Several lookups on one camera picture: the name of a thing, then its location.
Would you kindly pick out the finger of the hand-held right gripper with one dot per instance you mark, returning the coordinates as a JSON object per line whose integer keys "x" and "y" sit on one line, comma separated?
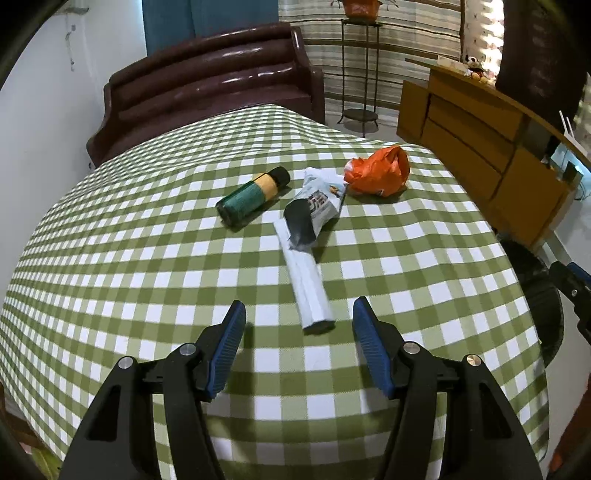
{"x": 563, "y": 277}
{"x": 582, "y": 274}

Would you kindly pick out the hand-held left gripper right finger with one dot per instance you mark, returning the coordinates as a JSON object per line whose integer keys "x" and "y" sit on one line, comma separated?
{"x": 369, "y": 350}

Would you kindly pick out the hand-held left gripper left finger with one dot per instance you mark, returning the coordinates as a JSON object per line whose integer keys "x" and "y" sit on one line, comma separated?
{"x": 228, "y": 350}

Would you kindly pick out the black trash bin with bag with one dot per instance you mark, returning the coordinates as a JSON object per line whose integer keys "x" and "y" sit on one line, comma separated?
{"x": 538, "y": 304}

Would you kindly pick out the person's right forearm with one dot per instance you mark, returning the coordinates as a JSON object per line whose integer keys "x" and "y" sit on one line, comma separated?
{"x": 565, "y": 447}

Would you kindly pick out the small brown box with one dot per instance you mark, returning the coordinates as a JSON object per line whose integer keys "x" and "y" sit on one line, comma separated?
{"x": 571, "y": 174}

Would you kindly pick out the wooden cabinet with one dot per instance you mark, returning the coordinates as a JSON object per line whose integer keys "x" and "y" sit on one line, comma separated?
{"x": 521, "y": 184}

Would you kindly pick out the green checked tablecloth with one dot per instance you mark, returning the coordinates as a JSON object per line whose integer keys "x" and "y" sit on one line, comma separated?
{"x": 138, "y": 277}

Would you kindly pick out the white router with antennas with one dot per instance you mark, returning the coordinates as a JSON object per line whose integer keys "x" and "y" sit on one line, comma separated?
{"x": 570, "y": 136}

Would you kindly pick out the green bottle with black cap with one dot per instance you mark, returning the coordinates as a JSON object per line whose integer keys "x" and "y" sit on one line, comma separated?
{"x": 244, "y": 203}

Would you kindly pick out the white black printed packet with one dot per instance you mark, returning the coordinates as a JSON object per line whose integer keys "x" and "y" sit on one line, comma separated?
{"x": 318, "y": 194}

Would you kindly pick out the orange plastic bag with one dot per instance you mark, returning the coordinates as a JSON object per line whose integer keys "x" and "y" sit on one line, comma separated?
{"x": 378, "y": 175}

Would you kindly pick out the mouse plush toy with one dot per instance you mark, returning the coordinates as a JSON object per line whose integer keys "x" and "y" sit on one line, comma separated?
{"x": 475, "y": 69}

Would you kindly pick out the black metal plant stand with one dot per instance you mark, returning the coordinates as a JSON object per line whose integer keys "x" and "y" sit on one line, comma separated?
{"x": 360, "y": 115}

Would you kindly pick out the purple curtain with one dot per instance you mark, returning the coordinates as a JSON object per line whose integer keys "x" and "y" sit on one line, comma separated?
{"x": 540, "y": 41}

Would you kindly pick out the white flat box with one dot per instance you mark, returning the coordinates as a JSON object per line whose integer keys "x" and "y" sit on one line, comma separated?
{"x": 450, "y": 62}

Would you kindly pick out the beige patterned curtain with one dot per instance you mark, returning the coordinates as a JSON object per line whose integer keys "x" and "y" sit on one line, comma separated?
{"x": 480, "y": 32}

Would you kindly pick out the striped curtain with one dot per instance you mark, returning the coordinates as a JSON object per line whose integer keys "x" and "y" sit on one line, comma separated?
{"x": 415, "y": 41}

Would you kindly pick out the maroon leather sofa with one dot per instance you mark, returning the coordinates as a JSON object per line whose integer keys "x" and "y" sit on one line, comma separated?
{"x": 207, "y": 69}

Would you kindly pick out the blue curtain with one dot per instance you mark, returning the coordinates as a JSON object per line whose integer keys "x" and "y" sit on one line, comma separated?
{"x": 207, "y": 23}

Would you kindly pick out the potted plant in orange pot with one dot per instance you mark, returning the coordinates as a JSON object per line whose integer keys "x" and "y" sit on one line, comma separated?
{"x": 362, "y": 8}

